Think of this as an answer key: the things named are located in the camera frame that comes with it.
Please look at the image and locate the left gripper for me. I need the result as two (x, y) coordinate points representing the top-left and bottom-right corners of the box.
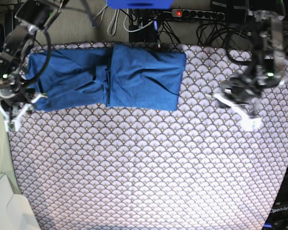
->
(205, 69), (286, 131)

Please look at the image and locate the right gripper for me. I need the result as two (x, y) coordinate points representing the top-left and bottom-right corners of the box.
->
(0, 70), (47, 131)

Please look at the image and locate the blue long-sleeve T-shirt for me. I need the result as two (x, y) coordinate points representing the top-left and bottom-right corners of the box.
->
(33, 44), (186, 112)

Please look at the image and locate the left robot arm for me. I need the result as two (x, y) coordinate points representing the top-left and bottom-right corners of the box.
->
(209, 10), (285, 131)

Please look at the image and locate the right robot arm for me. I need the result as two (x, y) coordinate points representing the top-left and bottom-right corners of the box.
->
(0, 0), (107, 131)

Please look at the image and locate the green cloth sheet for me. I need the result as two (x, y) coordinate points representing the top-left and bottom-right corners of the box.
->
(0, 95), (20, 195)

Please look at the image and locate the fan-patterned table cloth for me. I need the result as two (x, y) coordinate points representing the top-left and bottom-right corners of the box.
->
(8, 44), (288, 230)

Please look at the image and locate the white plastic bin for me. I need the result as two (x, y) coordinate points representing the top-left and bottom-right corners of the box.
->
(0, 173), (40, 230)

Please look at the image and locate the black OpenArm case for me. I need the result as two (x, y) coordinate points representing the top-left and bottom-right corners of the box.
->
(263, 167), (288, 230)

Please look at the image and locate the blue box at top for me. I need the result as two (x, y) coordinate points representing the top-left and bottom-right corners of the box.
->
(107, 0), (173, 9)

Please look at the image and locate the black power strip red switch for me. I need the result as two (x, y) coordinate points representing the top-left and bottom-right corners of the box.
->
(170, 9), (226, 21)

